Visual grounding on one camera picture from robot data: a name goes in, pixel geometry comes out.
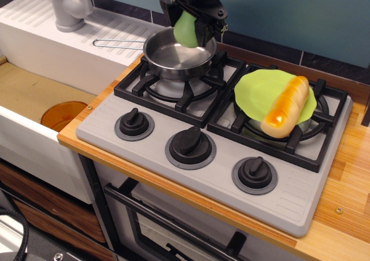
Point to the grey toy faucet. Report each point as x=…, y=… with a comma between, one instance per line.
x=70, y=14

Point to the right black stove knob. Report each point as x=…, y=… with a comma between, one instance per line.
x=254, y=176

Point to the middle black stove knob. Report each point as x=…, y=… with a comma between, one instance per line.
x=190, y=149

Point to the grey toy stove top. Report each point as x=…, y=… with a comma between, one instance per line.
x=218, y=148

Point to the left black burner grate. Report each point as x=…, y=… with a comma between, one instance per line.
x=193, y=102

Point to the black burner grate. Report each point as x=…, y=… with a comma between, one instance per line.
x=193, y=102
x=306, y=146

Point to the toy bread loaf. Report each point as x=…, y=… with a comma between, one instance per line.
x=286, y=109

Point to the white toy sink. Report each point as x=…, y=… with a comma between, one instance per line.
x=49, y=66

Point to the black stove knob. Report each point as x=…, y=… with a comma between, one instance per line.
x=190, y=149
x=254, y=176
x=134, y=126

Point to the stainless steel pan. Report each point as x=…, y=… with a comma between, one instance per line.
x=166, y=57

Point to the oven door with handle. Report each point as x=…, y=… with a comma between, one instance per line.
x=167, y=230

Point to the wooden drawer front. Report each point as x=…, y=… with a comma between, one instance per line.
x=55, y=212

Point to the green toy pear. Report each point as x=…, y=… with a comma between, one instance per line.
x=184, y=30

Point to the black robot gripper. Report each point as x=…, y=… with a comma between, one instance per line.
x=210, y=14

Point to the lime green plate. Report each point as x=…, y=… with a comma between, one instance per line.
x=255, y=93

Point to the left black stove knob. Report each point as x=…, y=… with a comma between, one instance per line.
x=134, y=126

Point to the right black burner grate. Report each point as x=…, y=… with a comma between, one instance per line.
x=306, y=146

